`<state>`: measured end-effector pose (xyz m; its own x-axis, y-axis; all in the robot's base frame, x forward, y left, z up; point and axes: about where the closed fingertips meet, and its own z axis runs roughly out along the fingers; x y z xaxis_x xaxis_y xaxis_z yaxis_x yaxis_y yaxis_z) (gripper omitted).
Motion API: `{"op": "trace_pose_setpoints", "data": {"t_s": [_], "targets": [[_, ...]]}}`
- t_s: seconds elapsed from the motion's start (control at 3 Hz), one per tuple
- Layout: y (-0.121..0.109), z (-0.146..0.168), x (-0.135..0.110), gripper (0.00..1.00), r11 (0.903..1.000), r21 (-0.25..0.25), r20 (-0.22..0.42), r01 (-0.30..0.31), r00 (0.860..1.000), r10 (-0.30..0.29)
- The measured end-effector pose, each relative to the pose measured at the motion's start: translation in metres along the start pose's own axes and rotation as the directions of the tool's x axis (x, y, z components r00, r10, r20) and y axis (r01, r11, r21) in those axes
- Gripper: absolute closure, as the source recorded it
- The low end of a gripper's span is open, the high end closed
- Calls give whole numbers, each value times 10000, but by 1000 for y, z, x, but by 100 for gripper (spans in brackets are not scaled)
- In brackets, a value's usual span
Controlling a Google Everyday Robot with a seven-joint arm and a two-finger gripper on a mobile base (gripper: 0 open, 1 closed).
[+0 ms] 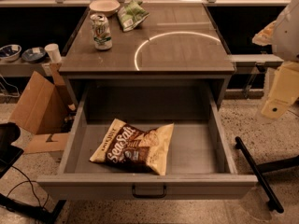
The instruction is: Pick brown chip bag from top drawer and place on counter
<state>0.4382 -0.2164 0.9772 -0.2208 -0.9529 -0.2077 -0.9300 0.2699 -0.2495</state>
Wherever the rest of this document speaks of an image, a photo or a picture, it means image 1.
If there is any brown sea salt chip bag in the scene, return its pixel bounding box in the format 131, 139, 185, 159
90, 119, 174, 175

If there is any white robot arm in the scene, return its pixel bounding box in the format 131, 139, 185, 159
252, 0, 299, 119

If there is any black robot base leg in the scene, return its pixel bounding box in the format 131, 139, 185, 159
235, 136, 299, 214

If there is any grey open drawer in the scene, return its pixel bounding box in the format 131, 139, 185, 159
38, 82, 257, 200

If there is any grey cabinet counter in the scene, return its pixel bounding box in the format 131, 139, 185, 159
60, 2, 235, 103

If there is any green chip bag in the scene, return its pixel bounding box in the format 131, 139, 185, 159
118, 0, 149, 32

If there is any green white soda can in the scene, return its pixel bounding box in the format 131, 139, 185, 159
90, 13, 112, 50

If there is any white ceramic bowl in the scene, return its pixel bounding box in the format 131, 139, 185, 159
90, 0, 120, 17

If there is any brown cardboard box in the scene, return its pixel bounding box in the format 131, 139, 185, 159
8, 63, 77, 155

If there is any white paper cup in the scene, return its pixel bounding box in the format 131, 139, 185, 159
45, 43, 62, 63

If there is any blue patterned bowl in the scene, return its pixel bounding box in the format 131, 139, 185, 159
21, 47, 46, 63

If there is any grey side shelf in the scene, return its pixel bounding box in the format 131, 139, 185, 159
0, 58, 51, 77

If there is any black device on left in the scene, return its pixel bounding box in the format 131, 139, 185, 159
0, 122, 23, 178

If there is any white blue bowl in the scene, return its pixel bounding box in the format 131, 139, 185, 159
0, 44, 21, 62

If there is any black drawer handle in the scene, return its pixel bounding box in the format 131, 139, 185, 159
132, 185, 167, 199

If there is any black cable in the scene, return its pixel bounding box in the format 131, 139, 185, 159
5, 164, 50, 211

